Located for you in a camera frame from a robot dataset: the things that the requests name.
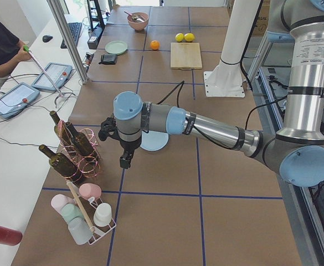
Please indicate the pale pink cup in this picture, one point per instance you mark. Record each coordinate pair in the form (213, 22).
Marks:
(60, 200)

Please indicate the yellow lemon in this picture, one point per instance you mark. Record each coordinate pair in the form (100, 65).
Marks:
(179, 37)
(189, 37)

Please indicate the near blue teach pendant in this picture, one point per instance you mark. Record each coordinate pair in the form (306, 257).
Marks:
(12, 102)

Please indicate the aluminium frame post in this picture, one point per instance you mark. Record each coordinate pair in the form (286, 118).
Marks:
(59, 17)

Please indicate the dark wine bottle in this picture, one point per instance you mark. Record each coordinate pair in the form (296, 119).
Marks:
(80, 141)
(60, 129)
(63, 165)

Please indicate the far blue teach pendant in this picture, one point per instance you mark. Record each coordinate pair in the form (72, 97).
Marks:
(59, 74)

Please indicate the red cylinder bottle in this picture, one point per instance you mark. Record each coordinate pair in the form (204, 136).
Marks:
(9, 236)

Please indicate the black keyboard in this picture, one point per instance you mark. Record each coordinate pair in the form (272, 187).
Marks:
(75, 29)

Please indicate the light blue plate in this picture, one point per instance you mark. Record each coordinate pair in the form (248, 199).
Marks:
(154, 141)

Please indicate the dark wine bottle upper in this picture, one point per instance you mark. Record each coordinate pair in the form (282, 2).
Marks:
(60, 129)

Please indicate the folded dark grey cloth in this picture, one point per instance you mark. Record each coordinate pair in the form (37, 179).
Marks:
(108, 59)

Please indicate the dark wine bottle middle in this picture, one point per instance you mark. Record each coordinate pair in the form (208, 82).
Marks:
(80, 141)

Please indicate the upper yellow lemon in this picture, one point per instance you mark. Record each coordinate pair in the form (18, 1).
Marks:
(189, 37)

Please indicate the lower yellow lemon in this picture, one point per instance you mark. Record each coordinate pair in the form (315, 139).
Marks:
(179, 37)

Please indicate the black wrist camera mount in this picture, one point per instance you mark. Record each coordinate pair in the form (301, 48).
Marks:
(108, 129)

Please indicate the pink bowl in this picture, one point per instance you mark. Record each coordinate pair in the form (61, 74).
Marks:
(138, 20)

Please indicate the green handled metal stick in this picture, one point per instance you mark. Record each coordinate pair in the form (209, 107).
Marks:
(60, 93)

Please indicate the cardboard box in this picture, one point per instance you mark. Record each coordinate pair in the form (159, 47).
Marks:
(260, 18)

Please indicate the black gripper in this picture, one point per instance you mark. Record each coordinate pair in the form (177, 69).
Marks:
(129, 145)

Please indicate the black computer mouse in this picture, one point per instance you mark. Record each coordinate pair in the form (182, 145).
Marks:
(47, 38)

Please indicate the dark wine bottle lower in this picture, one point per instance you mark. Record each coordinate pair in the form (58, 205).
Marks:
(63, 165)

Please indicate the white wire cup rack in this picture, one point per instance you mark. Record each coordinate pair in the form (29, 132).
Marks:
(90, 206)

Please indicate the copper wire bottle rack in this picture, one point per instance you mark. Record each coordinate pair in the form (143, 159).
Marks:
(88, 165)

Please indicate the wooden rack handle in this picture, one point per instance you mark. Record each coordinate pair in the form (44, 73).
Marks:
(80, 205)

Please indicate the orange mandarin fruit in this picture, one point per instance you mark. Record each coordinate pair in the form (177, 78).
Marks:
(155, 45)

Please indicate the pink cup on rack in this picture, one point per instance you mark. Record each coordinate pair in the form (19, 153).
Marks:
(89, 190)

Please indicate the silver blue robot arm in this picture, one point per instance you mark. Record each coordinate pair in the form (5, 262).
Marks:
(296, 151)

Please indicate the bamboo cutting board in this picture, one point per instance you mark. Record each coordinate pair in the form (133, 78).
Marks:
(185, 56)

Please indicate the grey blue cup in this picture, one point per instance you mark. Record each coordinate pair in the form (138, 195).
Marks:
(79, 230)

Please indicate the mint green cup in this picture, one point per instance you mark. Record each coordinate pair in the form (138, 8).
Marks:
(70, 211)

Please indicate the light green plate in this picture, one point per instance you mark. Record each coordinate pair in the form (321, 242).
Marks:
(116, 47)

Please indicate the white cup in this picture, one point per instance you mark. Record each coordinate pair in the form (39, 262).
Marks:
(103, 215)

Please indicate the blue teach pendant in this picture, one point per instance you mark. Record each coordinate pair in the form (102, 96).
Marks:
(59, 74)
(12, 102)

